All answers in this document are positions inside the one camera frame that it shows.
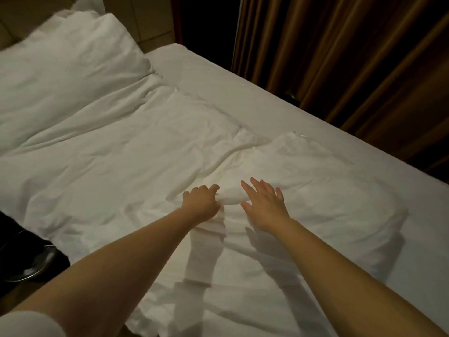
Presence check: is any brown curtain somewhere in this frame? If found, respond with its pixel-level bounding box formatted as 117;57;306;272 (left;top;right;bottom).
230;0;449;183

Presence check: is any person's white printed shirt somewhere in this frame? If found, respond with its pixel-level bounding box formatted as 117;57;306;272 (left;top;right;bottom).
0;310;67;337

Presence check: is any person's right forearm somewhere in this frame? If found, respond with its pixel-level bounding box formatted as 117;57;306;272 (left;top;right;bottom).
270;217;449;337

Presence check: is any black trash bin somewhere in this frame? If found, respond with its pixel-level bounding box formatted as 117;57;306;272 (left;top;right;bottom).
3;238;60;284

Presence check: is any tan padded headboard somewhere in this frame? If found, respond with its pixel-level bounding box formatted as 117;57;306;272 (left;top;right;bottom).
0;0;176;53

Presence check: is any person's left forearm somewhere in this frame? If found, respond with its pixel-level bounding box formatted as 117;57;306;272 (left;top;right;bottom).
14;210;204;337

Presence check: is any person's right hand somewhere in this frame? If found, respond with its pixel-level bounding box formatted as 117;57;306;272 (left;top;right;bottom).
240;177;292;234

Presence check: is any white duvet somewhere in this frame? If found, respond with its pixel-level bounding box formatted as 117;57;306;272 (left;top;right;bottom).
0;73;409;337

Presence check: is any white bed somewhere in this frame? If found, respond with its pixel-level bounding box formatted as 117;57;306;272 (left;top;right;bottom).
144;43;449;327

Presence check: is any person's left hand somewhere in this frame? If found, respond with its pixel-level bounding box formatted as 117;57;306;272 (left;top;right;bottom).
181;183;222;224

